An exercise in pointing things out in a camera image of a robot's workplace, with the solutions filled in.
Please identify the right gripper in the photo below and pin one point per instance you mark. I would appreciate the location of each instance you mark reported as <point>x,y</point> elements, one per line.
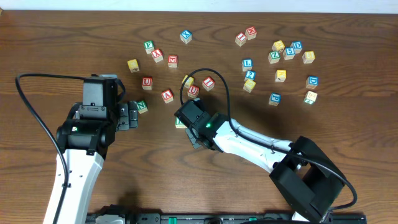
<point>193,137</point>

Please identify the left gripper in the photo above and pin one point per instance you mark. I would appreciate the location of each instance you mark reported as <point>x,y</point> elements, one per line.
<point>125,115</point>

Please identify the green R block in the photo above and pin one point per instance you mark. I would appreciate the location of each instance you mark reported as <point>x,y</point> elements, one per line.
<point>179,124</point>

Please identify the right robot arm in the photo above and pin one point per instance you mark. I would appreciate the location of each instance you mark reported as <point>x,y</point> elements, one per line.
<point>304,175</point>

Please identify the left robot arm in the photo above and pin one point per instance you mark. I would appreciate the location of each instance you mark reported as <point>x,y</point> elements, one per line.
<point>89,129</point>

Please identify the green N block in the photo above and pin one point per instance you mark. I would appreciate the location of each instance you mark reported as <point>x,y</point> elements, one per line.
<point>141,107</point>

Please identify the red U block left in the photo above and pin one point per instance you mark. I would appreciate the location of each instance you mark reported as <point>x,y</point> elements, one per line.
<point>147,83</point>

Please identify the red u block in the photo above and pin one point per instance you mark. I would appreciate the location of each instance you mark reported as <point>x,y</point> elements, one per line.
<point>147,83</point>
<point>193,92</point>

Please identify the red A block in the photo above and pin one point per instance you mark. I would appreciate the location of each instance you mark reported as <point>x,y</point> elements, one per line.
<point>167,96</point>

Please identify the yellow block left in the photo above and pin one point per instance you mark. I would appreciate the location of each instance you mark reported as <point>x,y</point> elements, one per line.
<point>133,65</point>

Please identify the red I block centre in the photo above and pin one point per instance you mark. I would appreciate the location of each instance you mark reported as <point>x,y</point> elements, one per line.
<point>208,83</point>

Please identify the red i block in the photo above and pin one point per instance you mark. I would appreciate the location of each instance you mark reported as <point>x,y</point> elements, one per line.
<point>208,83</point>
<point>240,39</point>

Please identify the yellow C block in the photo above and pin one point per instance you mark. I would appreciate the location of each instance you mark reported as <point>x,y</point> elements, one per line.
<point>187,81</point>

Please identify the red X block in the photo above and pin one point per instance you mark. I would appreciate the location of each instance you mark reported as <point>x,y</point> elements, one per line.
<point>157,55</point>

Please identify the yellow block below 2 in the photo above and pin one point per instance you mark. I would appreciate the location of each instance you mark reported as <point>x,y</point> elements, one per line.
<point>249,85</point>

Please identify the red E block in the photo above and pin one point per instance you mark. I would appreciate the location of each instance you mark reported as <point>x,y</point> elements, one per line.
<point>173,61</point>

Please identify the green F block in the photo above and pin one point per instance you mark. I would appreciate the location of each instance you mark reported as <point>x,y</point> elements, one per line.
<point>149,46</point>

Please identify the blue 2 block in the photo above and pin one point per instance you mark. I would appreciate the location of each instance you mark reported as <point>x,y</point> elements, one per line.
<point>250,75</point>

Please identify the blue L block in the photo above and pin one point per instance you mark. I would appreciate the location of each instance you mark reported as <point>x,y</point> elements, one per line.
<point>247,64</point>

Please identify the blue P block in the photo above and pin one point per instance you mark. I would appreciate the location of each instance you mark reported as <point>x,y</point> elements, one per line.
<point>274,99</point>

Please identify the blue X block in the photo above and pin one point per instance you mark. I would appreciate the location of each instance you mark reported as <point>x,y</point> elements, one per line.
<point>186,36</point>

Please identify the red I block top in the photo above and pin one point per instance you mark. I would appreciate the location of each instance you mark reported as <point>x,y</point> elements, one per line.
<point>240,39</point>

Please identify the green z block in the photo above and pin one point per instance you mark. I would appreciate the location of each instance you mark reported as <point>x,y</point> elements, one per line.
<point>310,97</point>
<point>273,57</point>

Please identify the red N block top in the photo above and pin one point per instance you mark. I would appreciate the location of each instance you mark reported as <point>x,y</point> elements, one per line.
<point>251,33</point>

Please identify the yellow block top right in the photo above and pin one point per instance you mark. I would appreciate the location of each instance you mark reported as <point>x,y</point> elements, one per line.
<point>278,46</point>

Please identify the green Z block right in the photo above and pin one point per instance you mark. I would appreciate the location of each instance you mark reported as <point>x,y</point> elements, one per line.
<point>310,97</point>

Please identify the blue 5 block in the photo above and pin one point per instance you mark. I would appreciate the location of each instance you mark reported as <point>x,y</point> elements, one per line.
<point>288,53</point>

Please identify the blue D block right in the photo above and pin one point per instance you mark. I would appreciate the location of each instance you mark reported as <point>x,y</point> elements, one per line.
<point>312,82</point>

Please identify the blue d block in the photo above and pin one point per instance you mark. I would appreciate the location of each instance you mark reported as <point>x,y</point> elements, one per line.
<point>297,46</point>
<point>312,82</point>

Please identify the blue D block top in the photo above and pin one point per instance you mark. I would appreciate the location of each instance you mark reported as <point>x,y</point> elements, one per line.
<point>297,46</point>

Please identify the yellow 8 block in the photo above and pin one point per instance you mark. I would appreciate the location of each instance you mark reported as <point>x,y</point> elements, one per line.
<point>308,57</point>

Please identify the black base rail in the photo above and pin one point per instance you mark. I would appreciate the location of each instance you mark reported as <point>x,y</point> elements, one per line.
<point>117,214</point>

